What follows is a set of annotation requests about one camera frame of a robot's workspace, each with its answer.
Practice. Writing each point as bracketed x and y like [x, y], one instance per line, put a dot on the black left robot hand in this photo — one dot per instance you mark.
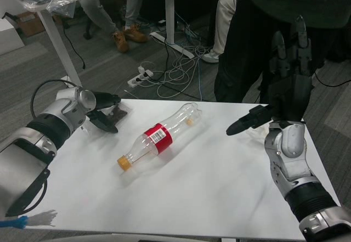
[105, 99]

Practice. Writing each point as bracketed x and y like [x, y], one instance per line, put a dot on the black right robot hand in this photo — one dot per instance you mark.
[293, 96]

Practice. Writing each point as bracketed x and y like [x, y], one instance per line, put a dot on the clear bag of dark snack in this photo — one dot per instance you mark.
[120, 113]

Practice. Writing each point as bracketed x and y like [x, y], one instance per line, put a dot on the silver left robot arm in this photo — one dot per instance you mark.
[55, 121]

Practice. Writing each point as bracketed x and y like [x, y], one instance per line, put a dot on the white power strip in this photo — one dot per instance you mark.
[135, 80]

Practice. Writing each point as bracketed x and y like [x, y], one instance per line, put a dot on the person in green sweater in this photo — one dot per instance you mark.
[246, 47]

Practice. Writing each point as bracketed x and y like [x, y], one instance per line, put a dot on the clear bottle with red label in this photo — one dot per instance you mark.
[161, 137]

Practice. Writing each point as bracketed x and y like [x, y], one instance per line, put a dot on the white standing desk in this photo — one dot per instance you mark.
[59, 47]

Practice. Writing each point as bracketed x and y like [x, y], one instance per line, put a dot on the seated person with brown shoes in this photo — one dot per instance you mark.
[101, 14]

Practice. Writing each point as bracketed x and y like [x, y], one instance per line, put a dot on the black power brick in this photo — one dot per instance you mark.
[161, 23]

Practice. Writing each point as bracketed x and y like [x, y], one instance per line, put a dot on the seated person in beige trousers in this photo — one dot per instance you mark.
[222, 25]

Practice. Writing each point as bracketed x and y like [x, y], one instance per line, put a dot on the brown cardboard box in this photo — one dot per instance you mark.
[31, 25]

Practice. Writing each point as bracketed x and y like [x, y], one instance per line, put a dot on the crumpled clear plastic bag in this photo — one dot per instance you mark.
[63, 2]

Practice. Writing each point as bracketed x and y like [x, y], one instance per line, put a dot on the white box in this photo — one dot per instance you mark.
[9, 36]

